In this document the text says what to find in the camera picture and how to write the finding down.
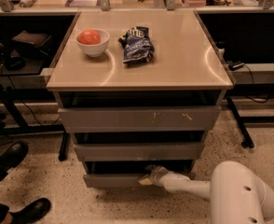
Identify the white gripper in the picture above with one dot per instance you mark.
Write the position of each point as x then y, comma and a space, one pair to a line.
158, 174

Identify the grey drawer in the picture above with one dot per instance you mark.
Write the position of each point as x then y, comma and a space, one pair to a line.
138, 119
139, 151
122, 174

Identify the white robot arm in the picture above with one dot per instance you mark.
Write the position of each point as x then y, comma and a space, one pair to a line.
236, 194

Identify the grey drawer cabinet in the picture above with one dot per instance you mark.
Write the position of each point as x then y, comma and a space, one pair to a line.
185, 71

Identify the black table leg left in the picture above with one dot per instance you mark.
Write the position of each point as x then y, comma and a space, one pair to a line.
64, 147

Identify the black table leg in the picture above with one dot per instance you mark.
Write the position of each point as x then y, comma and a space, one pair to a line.
64, 147
247, 140

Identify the black table leg right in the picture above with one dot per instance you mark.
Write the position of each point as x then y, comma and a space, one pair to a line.
247, 140

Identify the black shoe near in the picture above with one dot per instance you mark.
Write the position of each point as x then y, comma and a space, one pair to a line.
32, 212

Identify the black shoe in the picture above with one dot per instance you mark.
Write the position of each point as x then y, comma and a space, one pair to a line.
12, 157
32, 212

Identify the blue chip bag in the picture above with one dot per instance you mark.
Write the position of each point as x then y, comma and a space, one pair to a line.
137, 45

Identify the black shoe far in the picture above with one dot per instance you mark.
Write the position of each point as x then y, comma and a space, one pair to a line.
12, 157

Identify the white ceramic bowl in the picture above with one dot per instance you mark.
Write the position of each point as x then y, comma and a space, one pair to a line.
95, 50

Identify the black power adapter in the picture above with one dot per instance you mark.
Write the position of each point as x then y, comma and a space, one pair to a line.
235, 65

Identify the red apple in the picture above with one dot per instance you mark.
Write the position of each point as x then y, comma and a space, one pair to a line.
89, 37

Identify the black headphones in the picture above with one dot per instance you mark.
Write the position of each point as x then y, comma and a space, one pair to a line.
14, 63

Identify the dark box on shelf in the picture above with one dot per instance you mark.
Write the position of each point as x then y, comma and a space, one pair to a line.
31, 45

